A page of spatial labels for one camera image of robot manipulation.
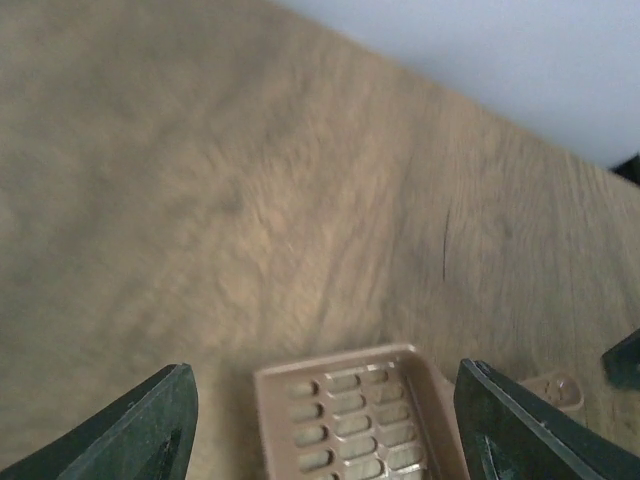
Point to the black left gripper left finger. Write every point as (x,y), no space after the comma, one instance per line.
(147,433)

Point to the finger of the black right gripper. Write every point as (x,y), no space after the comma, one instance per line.
(621,362)

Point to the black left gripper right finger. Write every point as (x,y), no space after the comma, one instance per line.
(507,432)

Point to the brown slotted plastic scoop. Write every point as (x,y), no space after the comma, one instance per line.
(380,413)

